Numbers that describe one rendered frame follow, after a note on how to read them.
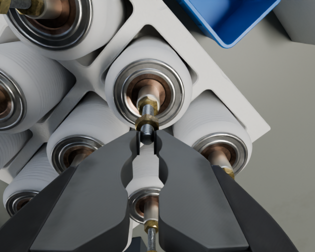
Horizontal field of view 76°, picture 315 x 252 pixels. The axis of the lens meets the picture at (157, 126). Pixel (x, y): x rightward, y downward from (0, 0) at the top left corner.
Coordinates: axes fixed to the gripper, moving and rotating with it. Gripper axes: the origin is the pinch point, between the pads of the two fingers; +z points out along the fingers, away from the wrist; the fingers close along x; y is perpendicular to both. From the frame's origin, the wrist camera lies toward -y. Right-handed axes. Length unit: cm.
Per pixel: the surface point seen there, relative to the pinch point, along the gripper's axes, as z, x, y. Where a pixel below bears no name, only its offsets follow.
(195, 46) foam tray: 16.3, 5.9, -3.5
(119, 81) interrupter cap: 8.9, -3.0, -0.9
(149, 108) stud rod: 4.6, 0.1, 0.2
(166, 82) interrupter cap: 9.0, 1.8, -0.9
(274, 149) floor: 34, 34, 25
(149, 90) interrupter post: 7.6, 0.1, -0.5
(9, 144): 13.9, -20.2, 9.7
